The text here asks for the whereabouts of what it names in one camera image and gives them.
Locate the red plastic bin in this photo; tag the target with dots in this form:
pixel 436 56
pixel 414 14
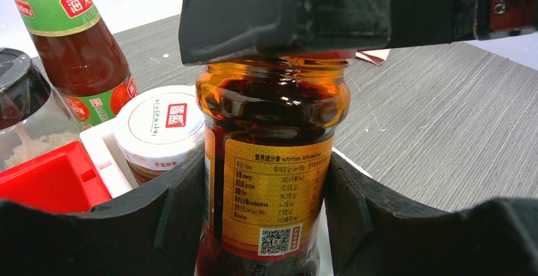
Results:
pixel 63 180

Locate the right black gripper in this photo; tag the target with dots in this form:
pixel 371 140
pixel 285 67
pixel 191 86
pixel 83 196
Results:
pixel 494 19

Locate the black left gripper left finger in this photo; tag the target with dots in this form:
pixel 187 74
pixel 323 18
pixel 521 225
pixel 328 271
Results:
pixel 151 230

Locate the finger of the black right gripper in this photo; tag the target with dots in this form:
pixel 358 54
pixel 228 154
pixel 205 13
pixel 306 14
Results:
pixel 219 30

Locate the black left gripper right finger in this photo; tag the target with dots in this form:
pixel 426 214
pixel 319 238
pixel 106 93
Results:
pixel 374 230

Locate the pink cloth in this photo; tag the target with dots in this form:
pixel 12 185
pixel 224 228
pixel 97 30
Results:
pixel 377 57

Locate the white lid brown sauce jar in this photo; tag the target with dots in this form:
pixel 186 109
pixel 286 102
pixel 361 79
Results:
pixel 158 129

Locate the red lid chili sauce jar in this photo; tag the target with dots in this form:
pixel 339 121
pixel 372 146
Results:
pixel 270 126

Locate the yellow cap sauce bottle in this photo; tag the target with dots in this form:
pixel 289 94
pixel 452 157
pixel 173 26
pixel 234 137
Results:
pixel 82 59

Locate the grey lid seasoning jar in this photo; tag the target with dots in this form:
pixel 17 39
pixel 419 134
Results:
pixel 34 119

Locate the right white plastic bin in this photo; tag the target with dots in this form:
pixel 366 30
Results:
pixel 107 157

